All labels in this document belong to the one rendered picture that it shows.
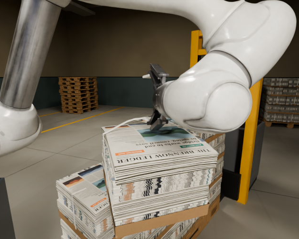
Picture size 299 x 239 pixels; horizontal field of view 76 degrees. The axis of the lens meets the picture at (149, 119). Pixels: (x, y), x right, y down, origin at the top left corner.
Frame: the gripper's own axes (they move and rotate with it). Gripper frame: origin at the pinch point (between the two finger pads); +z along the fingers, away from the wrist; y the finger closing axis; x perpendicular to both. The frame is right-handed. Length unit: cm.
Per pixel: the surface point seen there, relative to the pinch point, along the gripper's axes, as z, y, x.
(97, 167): 52, 43, -16
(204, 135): 62, 31, 64
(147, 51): 714, -164, 211
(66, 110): 704, 66, -104
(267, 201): 89, 119, 166
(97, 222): 12, 51, -18
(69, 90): 683, -5, -87
